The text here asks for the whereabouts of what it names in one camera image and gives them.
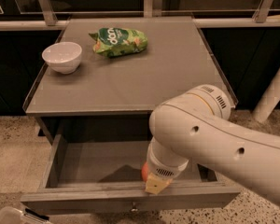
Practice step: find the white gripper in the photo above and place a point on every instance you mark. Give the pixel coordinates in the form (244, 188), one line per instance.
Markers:
(163, 168)

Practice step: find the red apple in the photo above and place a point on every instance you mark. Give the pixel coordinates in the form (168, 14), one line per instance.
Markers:
(144, 172)

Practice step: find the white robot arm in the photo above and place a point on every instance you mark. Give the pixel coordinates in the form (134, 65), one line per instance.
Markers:
(195, 126)

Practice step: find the small metal drawer knob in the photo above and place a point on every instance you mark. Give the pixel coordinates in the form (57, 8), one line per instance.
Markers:
(134, 208)

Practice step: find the open grey top drawer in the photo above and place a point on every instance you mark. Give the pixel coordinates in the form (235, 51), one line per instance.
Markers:
(105, 177)

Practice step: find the grey cabinet with top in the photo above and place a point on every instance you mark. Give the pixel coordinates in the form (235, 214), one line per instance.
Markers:
(175, 61)

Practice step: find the clear plastic box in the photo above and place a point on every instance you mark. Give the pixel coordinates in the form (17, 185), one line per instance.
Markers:
(10, 215)

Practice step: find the green snack bag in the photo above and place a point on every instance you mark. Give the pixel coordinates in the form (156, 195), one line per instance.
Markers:
(115, 42)

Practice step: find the white ceramic bowl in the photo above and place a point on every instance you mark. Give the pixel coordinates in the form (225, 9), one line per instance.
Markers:
(63, 57)

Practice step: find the white slanted post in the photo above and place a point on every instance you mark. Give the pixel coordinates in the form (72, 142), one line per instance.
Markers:
(269, 100)

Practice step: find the metal railing frame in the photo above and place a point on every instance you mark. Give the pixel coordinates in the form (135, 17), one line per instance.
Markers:
(55, 14)

